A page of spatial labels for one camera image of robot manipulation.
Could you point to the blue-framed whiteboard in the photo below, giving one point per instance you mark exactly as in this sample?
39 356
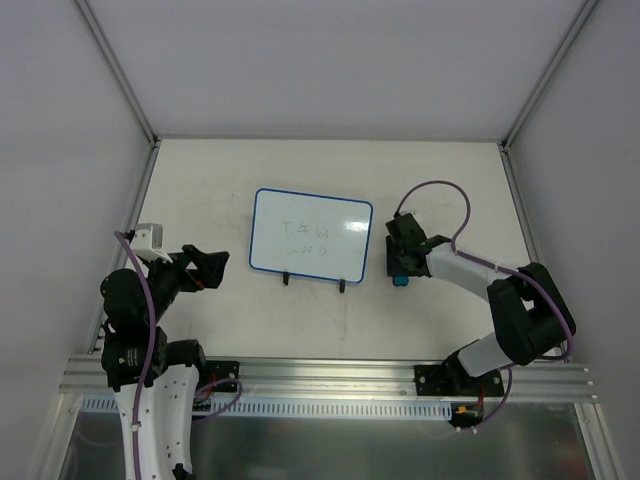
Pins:
310 235

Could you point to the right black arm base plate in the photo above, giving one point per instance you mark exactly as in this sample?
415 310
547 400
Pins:
447 381

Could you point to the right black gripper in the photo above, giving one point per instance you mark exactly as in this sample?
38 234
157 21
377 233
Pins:
400 257

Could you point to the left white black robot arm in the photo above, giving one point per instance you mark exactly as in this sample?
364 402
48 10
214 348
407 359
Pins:
155 380

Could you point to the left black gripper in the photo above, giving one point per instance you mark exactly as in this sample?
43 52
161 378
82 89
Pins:
187 266

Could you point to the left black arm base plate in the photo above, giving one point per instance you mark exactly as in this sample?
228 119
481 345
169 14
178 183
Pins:
220 376

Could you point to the white slotted cable duct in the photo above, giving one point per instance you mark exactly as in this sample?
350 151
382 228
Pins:
341 409

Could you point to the aluminium mounting rail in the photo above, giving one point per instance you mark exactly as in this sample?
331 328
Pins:
539 382

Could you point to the blue whiteboard eraser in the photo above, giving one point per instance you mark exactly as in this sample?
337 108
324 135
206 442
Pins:
400 280

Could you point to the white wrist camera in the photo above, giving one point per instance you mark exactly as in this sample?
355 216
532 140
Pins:
146 243
400 213

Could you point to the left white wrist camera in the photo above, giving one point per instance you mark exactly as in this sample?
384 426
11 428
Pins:
146 243

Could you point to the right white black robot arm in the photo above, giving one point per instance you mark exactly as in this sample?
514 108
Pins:
529 315

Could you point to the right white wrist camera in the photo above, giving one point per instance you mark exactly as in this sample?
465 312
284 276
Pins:
400 213

